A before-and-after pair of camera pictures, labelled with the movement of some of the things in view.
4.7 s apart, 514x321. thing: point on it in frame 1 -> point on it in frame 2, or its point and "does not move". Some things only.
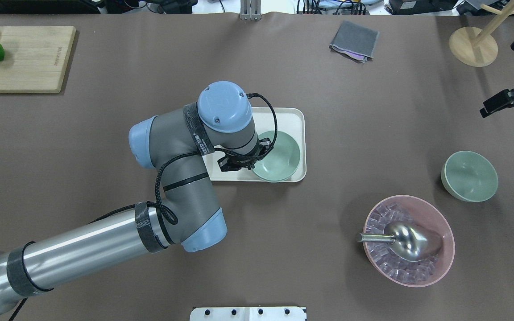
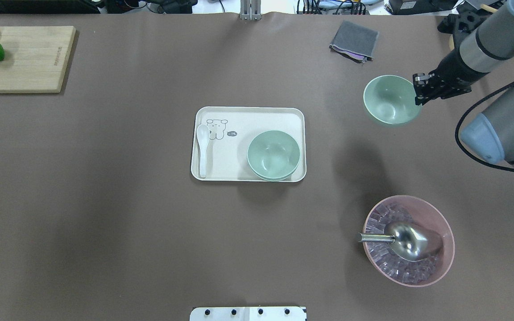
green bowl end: x=469 y=176 -> x=391 y=99
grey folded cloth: x=355 y=41 does not move
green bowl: x=282 y=162 does not move
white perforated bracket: x=248 y=314 does not move
